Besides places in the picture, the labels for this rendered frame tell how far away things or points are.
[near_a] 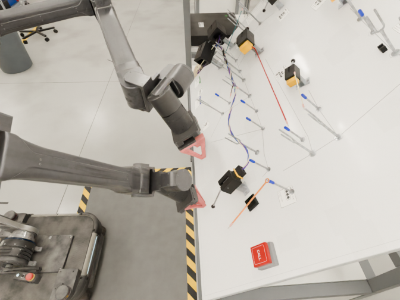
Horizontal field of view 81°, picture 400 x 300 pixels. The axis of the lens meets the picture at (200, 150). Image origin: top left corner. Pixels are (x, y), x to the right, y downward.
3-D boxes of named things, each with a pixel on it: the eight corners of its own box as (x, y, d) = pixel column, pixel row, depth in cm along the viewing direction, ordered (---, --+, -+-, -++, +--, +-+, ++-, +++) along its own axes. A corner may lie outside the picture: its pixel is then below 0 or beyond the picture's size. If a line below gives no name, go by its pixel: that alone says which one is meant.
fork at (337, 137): (343, 137, 57) (312, 111, 49) (336, 141, 58) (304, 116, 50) (340, 132, 58) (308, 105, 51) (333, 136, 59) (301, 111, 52)
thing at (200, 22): (188, 47, 142) (187, 36, 137) (186, 23, 165) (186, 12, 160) (241, 45, 143) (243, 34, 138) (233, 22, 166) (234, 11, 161)
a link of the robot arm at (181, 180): (130, 164, 63) (128, 197, 61) (154, 156, 55) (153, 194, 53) (166, 168, 71) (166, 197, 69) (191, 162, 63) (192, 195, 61)
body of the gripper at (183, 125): (193, 114, 62) (179, 92, 57) (202, 135, 54) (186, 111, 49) (172, 127, 62) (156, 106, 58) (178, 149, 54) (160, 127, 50)
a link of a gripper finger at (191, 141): (210, 141, 64) (194, 116, 59) (217, 156, 59) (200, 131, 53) (188, 153, 65) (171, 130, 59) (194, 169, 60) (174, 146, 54)
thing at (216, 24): (234, 29, 128) (213, 12, 120) (238, 45, 117) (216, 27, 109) (225, 39, 132) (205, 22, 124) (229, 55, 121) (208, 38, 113)
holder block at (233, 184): (226, 185, 77) (217, 181, 75) (237, 173, 74) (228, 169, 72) (230, 194, 73) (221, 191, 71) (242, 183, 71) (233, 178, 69)
